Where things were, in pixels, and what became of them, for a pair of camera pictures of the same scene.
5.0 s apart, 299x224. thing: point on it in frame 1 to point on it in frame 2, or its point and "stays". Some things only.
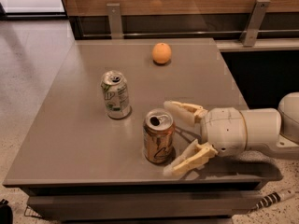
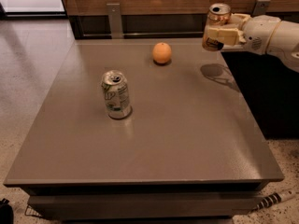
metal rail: [103, 35] stays
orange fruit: [162, 52] stays
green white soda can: [116, 94] stays
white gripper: [223, 129] to [258, 32]
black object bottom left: [6, 213] stays
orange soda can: [159, 136] to [218, 15]
